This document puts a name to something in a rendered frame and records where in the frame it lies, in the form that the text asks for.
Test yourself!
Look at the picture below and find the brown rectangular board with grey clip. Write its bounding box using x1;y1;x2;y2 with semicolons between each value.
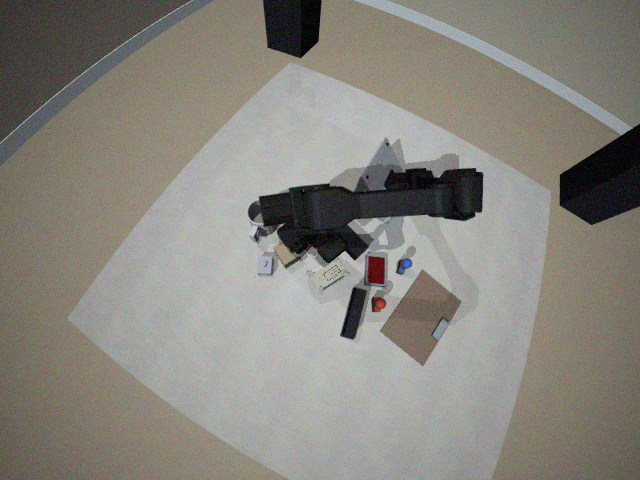
380;270;461;366

